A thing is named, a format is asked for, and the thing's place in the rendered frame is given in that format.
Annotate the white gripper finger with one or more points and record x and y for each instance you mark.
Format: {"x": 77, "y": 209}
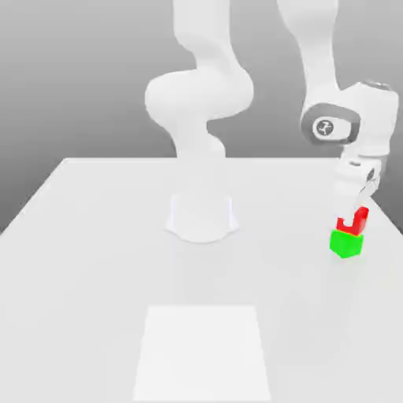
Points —
{"x": 349, "y": 217}

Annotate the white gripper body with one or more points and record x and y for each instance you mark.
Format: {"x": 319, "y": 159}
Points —
{"x": 346, "y": 187}

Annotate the small red cube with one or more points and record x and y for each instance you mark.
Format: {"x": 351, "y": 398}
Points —
{"x": 361, "y": 221}

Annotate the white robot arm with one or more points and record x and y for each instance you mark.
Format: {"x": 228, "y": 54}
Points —
{"x": 201, "y": 94}

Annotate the small green cube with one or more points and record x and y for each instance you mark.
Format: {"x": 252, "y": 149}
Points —
{"x": 346, "y": 244}

